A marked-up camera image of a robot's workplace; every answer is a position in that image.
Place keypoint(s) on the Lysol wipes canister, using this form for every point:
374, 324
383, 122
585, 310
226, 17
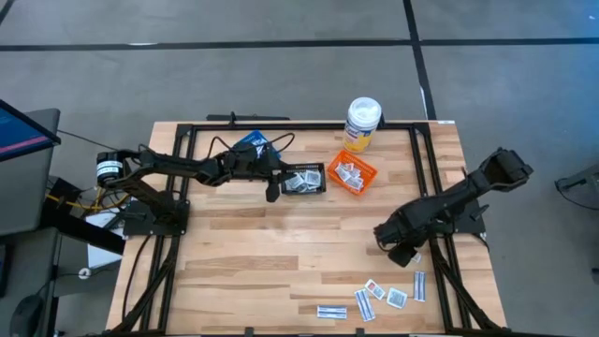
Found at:
362, 114

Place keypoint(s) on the black plastic basket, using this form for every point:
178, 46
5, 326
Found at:
304, 166

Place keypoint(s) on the grey stand leg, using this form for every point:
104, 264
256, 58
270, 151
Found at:
580, 180

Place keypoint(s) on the blue plastic basket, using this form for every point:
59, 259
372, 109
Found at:
252, 138

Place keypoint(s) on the computer monitor blue screen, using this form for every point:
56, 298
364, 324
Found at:
23, 133

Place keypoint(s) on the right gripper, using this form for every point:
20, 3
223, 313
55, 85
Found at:
398, 229

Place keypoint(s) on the blue striped fabric bandage packet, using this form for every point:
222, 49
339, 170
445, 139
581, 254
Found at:
419, 286
331, 312
364, 304
259, 150

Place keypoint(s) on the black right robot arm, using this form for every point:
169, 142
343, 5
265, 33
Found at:
458, 196

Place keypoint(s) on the orange plastic basket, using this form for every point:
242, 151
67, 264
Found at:
369, 173

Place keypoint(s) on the white paper box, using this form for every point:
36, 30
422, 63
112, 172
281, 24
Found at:
100, 253

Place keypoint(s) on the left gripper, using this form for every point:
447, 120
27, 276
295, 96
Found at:
245, 164

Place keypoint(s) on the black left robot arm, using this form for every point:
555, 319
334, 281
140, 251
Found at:
178, 164

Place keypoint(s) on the black stand leg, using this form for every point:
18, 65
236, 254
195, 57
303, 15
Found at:
79, 229

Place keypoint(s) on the small white roll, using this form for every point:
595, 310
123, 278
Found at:
84, 273

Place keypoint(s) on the black computer mouse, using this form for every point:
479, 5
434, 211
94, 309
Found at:
25, 318

